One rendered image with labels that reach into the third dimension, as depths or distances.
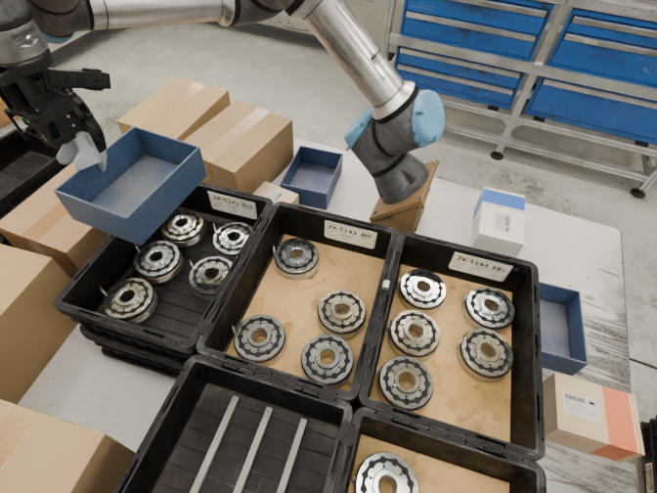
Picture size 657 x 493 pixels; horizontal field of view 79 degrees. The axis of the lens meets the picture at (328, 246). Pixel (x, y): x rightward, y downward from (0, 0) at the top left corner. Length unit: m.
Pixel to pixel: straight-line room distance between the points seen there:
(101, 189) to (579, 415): 1.04
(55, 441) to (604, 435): 0.99
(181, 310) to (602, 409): 0.90
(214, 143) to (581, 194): 2.18
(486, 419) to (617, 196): 2.24
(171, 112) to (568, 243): 1.29
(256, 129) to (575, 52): 1.75
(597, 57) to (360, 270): 1.90
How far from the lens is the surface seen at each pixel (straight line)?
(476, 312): 0.92
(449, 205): 1.34
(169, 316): 0.93
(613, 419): 1.04
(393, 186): 1.08
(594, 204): 2.78
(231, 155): 1.21
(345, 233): 0.93
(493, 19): 2.47
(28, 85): 0.74
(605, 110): 2.68
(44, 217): 1.20
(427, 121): 0.94
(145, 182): 0.85
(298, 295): 0.90
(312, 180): 1.34
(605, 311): 1.28
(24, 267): 1.05
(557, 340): 1.16
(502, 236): 1.18
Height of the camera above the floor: 1.60
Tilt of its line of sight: 51 degrees down
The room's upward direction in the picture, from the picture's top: 3 degrees clockwise
